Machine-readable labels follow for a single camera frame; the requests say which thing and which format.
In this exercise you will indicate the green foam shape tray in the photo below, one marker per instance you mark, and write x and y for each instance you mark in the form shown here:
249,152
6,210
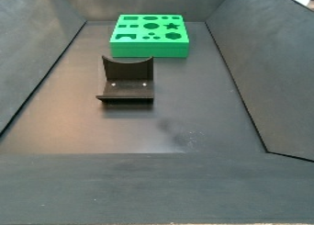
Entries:
150,35

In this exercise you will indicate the black curved fixture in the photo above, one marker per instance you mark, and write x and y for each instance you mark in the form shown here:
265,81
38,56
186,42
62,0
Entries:
128,80

